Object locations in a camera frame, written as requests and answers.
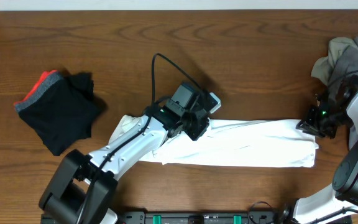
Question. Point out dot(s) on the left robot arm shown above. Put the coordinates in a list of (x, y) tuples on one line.
[(82, 187)]

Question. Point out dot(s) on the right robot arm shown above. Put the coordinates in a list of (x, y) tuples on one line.
[(340, 199)]

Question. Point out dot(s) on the folded black garment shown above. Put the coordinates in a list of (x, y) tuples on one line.
[(64, 113)]

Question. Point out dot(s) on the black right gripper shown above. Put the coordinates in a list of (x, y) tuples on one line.
[(309, 125)]

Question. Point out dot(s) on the folded red garment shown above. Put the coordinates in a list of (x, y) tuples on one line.
[(42, 78)]

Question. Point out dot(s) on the olive grey garment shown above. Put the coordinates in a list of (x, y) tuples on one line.
[(324, 66)]

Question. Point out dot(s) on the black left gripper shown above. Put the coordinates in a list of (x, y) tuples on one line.
[(203, 124)]

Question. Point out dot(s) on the folded grey garment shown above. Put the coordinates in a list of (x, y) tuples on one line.
[(51, 80)]

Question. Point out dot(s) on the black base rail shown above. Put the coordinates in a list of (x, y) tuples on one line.
[(254, 215)]

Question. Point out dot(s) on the white t-shirt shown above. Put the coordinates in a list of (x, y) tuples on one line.
[(239, 143)]

